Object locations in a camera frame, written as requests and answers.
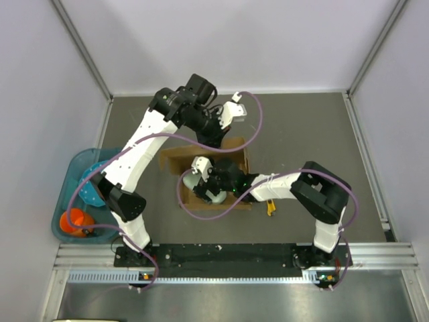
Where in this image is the grey cable duct rail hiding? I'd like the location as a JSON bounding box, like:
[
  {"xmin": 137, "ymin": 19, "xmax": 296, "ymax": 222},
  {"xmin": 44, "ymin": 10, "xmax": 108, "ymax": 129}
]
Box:
[{"xmin": 68, "ymin": 270, "xmax": 320, "ymax": 284}]

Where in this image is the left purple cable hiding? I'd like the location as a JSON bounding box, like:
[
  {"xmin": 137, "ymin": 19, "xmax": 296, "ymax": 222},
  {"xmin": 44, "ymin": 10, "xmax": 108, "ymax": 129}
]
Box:
[{"xmin": 66, "ymin": 90, "xmax": 264, "ymax": 292}]

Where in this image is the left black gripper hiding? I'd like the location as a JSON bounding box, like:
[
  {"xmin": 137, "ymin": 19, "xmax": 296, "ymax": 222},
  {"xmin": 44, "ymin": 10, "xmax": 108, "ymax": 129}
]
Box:
[{"xmin": 183, "ymin": 106, "xmax": 231, "ymax": 150}]

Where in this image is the brown cardboard express box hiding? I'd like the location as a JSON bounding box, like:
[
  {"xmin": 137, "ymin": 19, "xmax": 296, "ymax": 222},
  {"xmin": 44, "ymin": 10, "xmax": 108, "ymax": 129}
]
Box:
[{"xmin": 160, "ymin": 145, "xmax": 249, "ymax": 211}]

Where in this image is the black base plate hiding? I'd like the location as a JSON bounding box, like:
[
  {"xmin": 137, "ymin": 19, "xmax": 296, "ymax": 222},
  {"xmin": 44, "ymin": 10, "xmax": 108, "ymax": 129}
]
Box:
[{"xmin": 113, "ymin": 241, "xmax": 349, "ymax": 278}]

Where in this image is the blue perforated plate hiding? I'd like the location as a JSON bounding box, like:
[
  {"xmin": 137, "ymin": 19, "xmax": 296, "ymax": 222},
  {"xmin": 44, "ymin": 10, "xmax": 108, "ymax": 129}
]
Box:
[{"xmin": 78, "ymin": 160, "xmax": 107, "ymax": 207}]

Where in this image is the pale green bowl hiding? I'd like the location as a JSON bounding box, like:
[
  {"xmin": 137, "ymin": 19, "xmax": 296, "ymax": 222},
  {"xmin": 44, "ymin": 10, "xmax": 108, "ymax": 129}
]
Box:
[{"xmin": 182, "ymin": 172, "xmax": 227, "ymax": 205}]

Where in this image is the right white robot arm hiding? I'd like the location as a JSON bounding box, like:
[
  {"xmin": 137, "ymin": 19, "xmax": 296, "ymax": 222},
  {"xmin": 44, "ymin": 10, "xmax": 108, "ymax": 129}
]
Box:
[{"xmin": 182, "ymin": 156, "xmax": 351, "ymax": 266}]

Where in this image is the teal plastic bin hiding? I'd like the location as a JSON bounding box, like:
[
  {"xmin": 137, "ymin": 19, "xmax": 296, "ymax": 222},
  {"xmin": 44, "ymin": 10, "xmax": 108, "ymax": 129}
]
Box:
[{"xmin": 51, "ymin": 148, "xmax": 121, "ymax": 244}]

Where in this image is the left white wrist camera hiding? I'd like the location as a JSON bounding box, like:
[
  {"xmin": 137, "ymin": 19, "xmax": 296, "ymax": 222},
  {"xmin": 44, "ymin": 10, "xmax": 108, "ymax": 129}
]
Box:
[{"xmin": 217, "ymin": 92, "xmax": 247, "ymax": 129}]

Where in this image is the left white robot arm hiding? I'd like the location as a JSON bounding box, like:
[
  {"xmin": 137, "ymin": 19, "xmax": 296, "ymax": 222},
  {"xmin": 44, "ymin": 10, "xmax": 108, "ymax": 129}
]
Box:
[{"xmin": 90, "ymin": 74, "xmax": 240, "ymax": 266}]

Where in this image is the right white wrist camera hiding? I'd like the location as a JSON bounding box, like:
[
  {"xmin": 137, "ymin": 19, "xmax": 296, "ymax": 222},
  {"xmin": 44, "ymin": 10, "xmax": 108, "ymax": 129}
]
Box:
[{"xmin": 191, "ymin": 156, "xmax": 212, "ymax": 182}]

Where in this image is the yellow utility knife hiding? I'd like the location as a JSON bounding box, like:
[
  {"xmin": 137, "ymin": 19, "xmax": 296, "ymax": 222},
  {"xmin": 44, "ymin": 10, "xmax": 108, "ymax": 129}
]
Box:
[{"xmin": 266, "ymin": 199, "xmax": 276, "ymax": 217}]

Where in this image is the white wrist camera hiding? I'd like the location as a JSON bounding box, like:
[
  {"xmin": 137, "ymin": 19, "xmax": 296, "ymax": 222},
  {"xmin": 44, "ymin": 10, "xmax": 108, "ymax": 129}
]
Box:
[
  {"xmin": 217, "ymin": 92, "xmax": 247, "ymax": 129},
  {"xmin": 191, "ymin": 156, "xmax": 212, "ymax": 182}
]

